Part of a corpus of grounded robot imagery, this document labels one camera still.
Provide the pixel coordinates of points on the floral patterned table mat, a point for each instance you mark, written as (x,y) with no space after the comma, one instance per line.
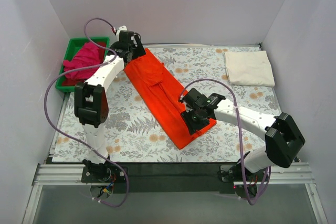
(134,135)

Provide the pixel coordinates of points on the orange t shirt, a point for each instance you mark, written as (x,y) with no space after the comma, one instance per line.
(160,91)

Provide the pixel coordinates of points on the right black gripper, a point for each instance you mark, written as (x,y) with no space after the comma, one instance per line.
(193,123)

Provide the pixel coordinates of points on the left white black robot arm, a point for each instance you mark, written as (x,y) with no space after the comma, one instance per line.
(91,105)

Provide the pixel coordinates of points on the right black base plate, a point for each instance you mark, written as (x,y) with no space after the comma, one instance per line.
(233,173)

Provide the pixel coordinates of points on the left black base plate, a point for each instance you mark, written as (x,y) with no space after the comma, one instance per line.
(104,175)

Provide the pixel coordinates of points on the folded cream t shirt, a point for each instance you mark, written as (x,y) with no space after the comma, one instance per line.
(249,68)

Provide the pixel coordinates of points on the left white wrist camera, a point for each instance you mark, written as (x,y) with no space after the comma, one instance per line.
(117,31)

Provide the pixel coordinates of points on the aluminium frame rail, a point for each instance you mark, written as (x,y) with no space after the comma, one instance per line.
(145,177)

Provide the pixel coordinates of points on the magenta t shirt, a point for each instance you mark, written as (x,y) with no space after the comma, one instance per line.
(88,55)

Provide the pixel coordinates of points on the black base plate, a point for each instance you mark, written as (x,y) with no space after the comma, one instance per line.
(104,175)
(233,173)

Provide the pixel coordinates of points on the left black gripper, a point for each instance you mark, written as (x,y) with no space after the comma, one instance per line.
(138,51)

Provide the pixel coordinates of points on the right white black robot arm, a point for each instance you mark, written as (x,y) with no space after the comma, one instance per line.
(282,137)

